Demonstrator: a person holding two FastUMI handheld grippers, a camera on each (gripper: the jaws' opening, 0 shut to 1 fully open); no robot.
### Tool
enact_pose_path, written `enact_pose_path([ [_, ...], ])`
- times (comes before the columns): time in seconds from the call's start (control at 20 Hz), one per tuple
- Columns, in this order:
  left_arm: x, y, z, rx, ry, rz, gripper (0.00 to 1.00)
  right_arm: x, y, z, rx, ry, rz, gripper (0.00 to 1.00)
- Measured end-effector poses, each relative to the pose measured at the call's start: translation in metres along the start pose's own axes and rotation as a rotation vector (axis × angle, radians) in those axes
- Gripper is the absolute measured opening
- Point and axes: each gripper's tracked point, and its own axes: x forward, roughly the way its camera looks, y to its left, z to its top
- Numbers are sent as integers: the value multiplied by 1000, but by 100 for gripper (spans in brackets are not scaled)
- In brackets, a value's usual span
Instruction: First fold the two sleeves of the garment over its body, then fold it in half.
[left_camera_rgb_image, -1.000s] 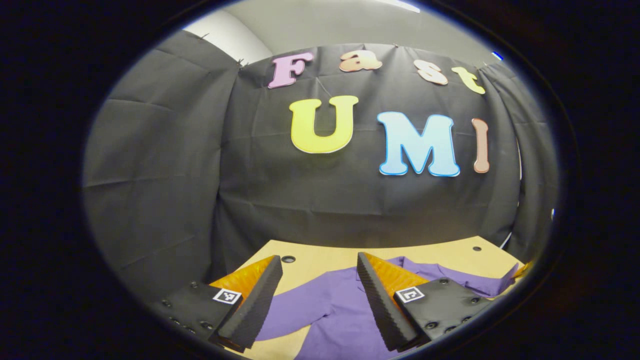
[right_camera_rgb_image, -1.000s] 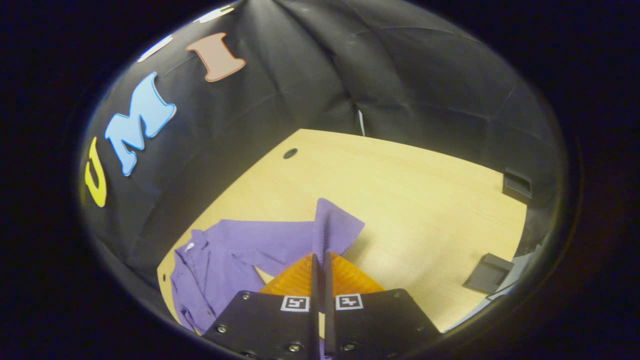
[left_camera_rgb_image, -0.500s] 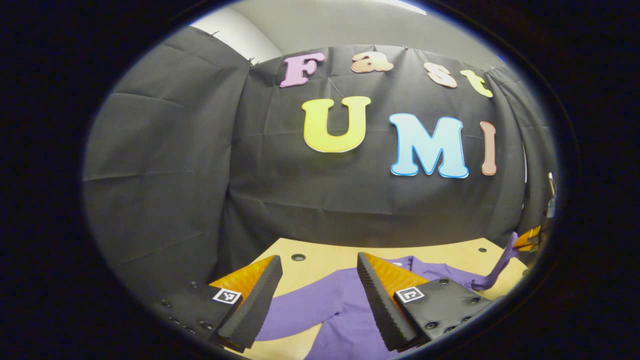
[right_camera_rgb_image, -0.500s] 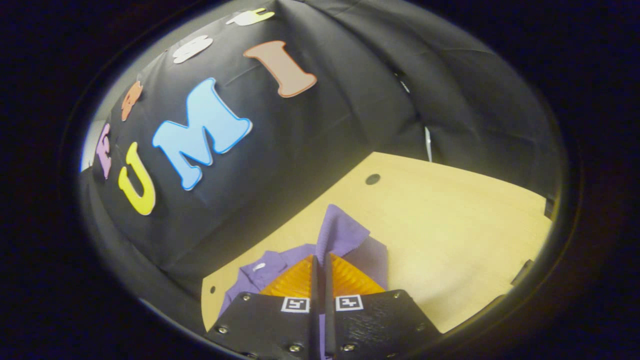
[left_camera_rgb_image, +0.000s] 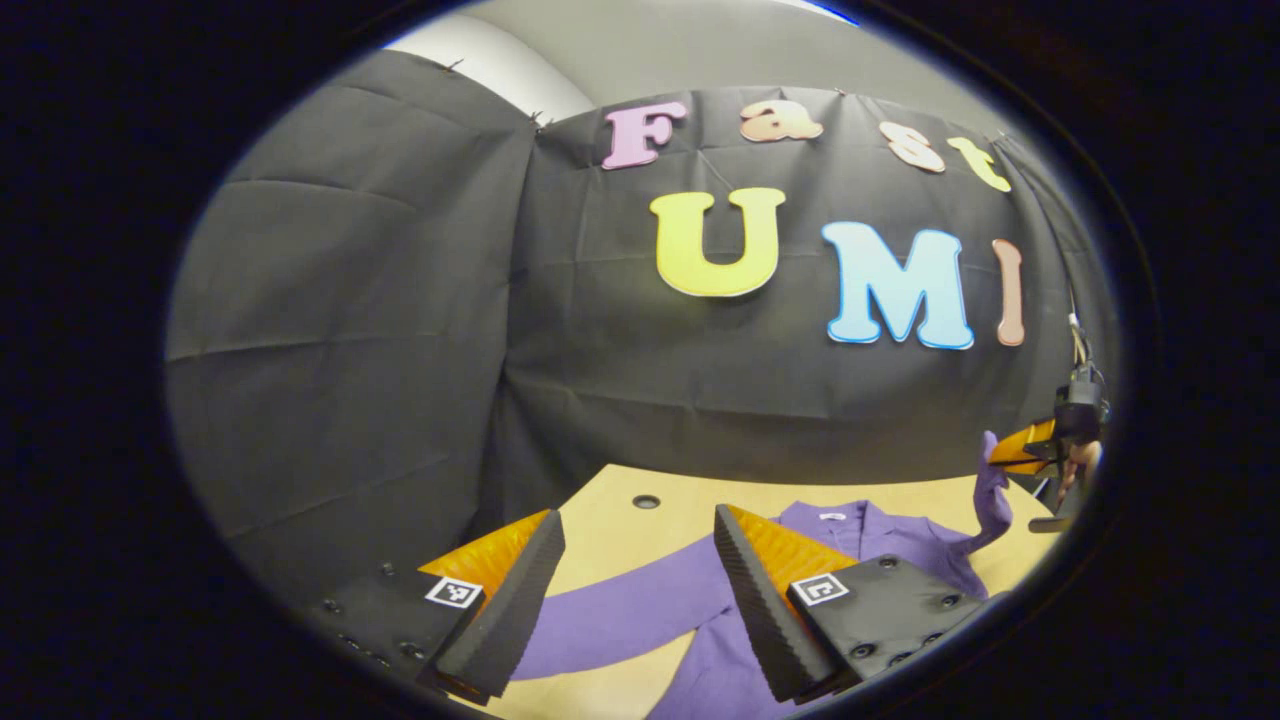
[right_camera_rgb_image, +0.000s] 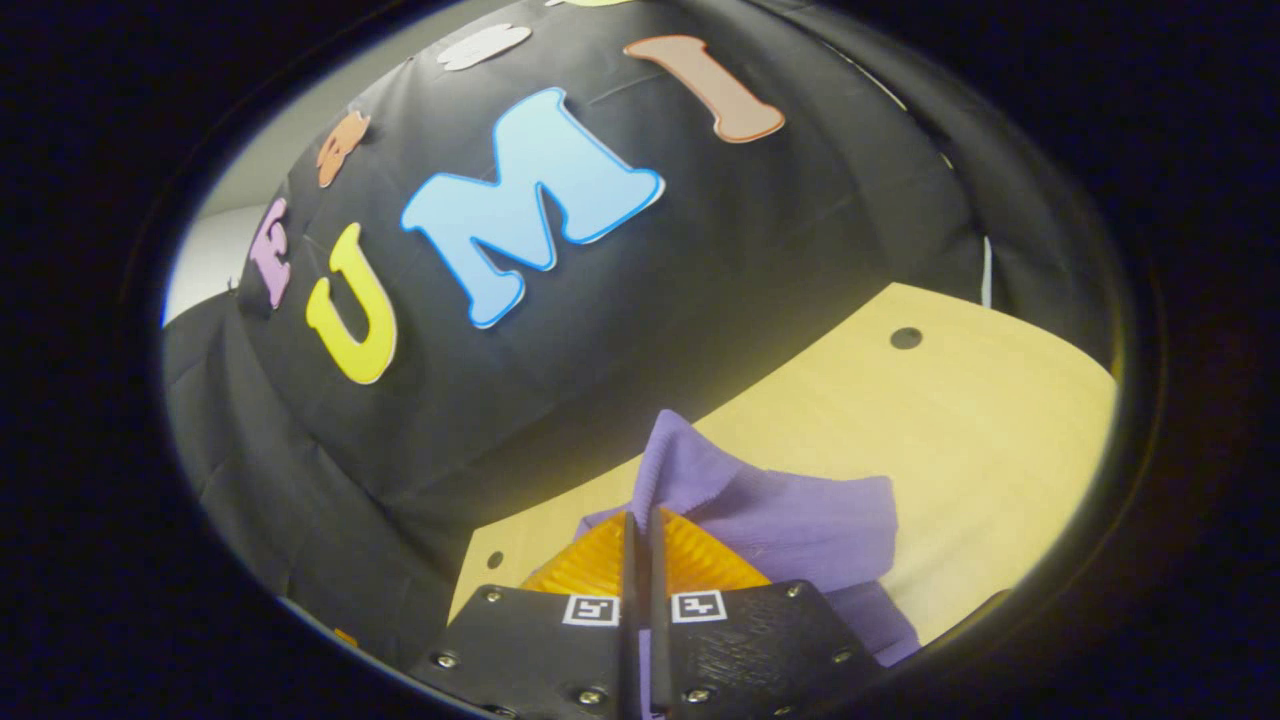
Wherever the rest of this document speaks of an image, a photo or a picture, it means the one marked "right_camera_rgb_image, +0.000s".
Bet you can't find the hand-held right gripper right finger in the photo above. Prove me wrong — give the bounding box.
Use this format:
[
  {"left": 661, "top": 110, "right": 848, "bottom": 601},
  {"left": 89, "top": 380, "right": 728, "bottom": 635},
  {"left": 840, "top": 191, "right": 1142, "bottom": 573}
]
[{"left": 645, "top": 505, "right": 886, "bottom": 720}]

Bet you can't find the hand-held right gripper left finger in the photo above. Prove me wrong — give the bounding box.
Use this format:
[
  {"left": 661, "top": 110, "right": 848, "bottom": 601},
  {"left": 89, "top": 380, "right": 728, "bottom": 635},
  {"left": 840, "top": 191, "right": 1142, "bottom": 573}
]
[{"left": 408, "top": 508, "right": 643, "bottom": 720}]

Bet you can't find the purple knit garment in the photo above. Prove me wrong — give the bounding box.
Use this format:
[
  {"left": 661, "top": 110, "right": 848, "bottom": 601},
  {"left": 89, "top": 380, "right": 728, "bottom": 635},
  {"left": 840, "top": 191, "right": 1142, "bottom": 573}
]
[{"left": 575, "top": 408, "right": 923, "bottom": 719}]

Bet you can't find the black backdrop cloth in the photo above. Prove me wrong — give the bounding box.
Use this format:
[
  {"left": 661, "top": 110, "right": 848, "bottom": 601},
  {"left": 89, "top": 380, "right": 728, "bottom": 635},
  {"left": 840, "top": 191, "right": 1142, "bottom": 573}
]
[{"left": 160, "top": 0, "right": 1119, "bottom": 671}]

